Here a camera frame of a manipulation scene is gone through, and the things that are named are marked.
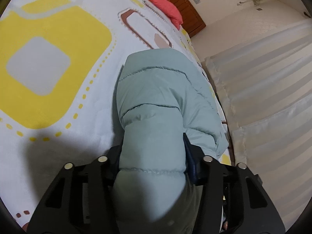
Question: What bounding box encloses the beige striped curtain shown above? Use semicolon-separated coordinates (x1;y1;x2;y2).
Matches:
205;19;311;229

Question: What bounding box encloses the coral red pillow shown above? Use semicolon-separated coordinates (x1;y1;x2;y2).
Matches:
149;0;183;30

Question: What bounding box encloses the brown wooden headboard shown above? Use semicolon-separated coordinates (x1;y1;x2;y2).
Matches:
168;0;206;37

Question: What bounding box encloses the patterned white bed sheet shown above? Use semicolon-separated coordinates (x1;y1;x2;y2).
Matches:
0;0;232;227

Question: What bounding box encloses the light green puffer jacket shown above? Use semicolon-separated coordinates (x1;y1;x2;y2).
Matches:
114;49;229;233

